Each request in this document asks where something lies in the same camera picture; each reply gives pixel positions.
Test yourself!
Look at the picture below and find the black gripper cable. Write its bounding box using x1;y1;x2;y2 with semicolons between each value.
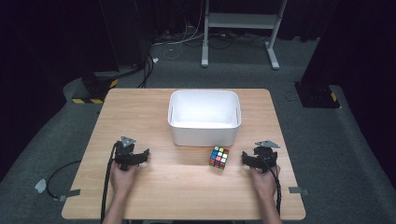
99;141;121;224
257;154;282;217

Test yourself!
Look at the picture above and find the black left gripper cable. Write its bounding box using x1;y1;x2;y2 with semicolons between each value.
99;141;121;224

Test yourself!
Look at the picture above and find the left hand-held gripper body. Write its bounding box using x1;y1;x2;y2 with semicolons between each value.
113;135;140;172

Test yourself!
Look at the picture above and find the white metal stand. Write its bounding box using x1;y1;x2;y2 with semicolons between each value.
200;0;289;71

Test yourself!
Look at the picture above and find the grey tape strip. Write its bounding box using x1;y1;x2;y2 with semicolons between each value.
57;189;81;203
288;186;310;197

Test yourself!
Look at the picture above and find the black base with yellow stripes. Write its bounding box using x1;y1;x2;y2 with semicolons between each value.
71;69;120;105

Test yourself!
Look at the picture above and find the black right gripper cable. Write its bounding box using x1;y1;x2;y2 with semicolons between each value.
257;154;282;217

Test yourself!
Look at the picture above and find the black floor cable bundle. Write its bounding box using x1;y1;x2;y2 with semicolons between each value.
136;53;156;90

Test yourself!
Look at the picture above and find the white floor cable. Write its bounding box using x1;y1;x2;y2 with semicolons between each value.
151;18;206;61

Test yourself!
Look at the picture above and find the person's left hand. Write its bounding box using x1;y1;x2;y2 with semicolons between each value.
109;161;140;196

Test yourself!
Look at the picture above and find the multicoloured puzzle cube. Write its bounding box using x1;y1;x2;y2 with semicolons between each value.
208;145;231;171

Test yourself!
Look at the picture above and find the white plastic bin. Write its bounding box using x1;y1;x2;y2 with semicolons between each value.
167;89;243;147

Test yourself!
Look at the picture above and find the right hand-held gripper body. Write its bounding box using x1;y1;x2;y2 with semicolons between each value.
250;139;281;174

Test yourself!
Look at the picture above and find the black floor cable loop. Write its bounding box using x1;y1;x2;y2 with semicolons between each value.
46;160;82;200

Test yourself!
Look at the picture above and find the person's right hand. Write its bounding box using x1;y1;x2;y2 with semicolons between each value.
249;164;281;201

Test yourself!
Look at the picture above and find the black square base plate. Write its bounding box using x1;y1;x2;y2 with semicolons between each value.
293;81;341;109

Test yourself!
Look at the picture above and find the white tag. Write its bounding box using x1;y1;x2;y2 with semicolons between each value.
34;177;48;194

